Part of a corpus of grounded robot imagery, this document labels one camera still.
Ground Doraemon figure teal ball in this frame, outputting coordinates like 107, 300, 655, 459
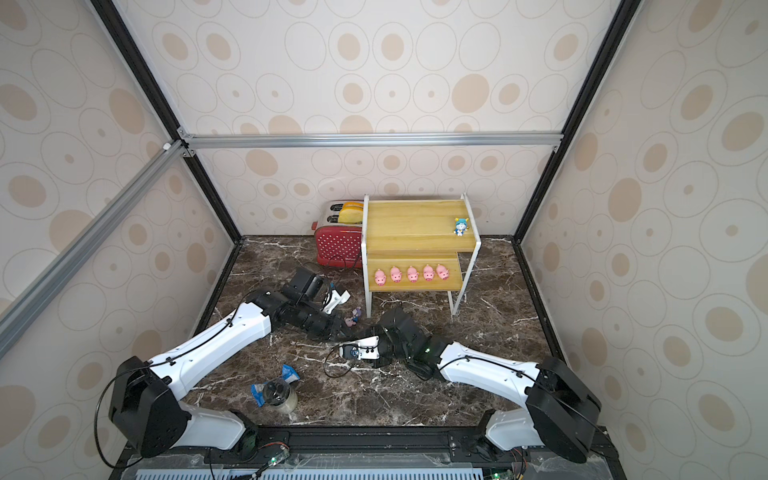
454, 218, 469, 236

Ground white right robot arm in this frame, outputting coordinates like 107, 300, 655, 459
338, 307, 601, 463

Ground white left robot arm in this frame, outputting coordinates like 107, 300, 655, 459
108, 268, 351, 460

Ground red polka dot toaster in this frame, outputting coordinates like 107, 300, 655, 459
312, 200, 364, 268

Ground clear tape roll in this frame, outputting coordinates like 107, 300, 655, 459
263, 379, 298, 414

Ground blue plastic wrapper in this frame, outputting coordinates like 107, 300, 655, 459
251, 364, 300, 407

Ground white metal wooden shelf rack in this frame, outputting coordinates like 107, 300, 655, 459
361, 193, 482, 317

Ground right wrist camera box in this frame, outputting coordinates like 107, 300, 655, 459
338, 336, 380, 361

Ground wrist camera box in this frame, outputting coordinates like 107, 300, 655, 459
338, 336, 380, 361
322, 290, 351, 315

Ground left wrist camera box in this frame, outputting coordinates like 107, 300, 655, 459
322, 290, 351, 315

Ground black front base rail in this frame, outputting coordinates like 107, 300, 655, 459
112, 426, 626, 479

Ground silver aluminium rail back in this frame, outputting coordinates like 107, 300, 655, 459
181, 131, 563, 150

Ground silver aluminium rail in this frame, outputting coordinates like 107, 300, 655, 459
181, 131, 563, 150
1, 140, 185, 355

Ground silver aluminium rail left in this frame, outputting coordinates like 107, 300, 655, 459
1, 140, 185, 355

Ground black corner frame post left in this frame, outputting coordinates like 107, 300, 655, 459
88, 0, 243, 244

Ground black corner frame post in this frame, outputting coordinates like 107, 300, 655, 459
88, 0, 243, 244
512, 0, 642, 245

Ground black corner frame post right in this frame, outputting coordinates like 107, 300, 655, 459
512, 0, 642, 245

